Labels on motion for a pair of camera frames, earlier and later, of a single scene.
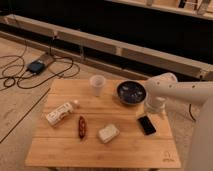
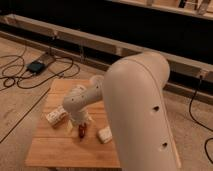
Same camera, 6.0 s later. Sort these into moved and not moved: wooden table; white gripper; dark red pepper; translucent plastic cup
Moved: white gripper
Not moved: wooden table; dark red pepper; translucent plastic cup
